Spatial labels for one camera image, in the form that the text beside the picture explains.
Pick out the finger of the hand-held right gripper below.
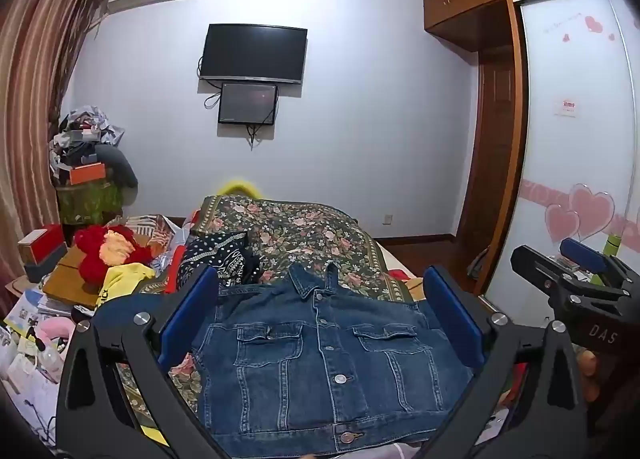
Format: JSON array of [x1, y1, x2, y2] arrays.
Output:
[[559, 238, 640, 290], [510, 245, 630, 305]]

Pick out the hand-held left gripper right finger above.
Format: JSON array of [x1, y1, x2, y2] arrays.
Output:
[[422, 265, 591, 459]]

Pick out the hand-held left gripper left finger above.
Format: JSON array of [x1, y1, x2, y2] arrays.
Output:
[[56, 265, 236, 459]]

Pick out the blue denim jacket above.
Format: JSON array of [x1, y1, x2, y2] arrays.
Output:
[[92, 261, 488, 457]]

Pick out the grey clothes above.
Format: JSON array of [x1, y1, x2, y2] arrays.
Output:
[[467, 246, 488, 285]]

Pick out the orange plush toy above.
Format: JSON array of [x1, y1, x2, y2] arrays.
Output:
[[575, 349, 601, 402]]

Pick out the black white-patterned cloth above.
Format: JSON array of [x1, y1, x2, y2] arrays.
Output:
[[175, 231, 263, 290]]

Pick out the yellow garment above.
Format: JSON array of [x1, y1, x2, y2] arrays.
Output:
[[95, 263, 156, 310]]

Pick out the striped plastic bag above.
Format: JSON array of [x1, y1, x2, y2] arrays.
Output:
[[125, 214, 176, 260]]

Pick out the white heart-print sliding door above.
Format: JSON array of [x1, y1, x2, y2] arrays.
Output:
[[482, 0, 640, 320]]

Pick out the red plush toy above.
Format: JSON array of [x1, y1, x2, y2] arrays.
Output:
[[74, 224, 153, 285]]

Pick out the brown cardboard box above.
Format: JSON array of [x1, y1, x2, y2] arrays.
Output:
[[42, 244, 108, 310]]

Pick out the yellow cloth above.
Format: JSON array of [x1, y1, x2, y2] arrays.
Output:
[[215, 179, 261, 200]]

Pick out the pink neck pillow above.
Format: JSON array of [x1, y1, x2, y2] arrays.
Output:
[[30, 317, 76, 355]]

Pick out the dark floral blanket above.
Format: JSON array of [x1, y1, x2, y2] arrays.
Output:
[[115, 194, 426, 440]]

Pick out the green patterned bag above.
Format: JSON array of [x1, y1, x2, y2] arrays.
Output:
[[56, 181, 125, 226]]

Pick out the red box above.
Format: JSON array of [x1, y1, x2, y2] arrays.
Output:
[[18, 224, 68, 265]]

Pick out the grey plush pillow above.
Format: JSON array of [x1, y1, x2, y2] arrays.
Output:
[[95, 144, 139, 190]]

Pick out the picture book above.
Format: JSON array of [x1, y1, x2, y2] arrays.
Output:
[[0, 289, 51, 340]]

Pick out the orange box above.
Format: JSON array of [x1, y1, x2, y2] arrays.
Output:
[[69, 163, 107, 186]]

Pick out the white paper bag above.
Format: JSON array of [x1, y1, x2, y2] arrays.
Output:
[[0, 339, 61, 435]]

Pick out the brown striped curtain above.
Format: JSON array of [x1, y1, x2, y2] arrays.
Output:
[[0, 0, 108, 290]]

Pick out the small black wall monitor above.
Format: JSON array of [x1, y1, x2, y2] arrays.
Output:
[[217, 83, 279, 126]]

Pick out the black wall television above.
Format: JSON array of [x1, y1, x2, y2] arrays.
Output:
[[198, 24, 308, 85]]

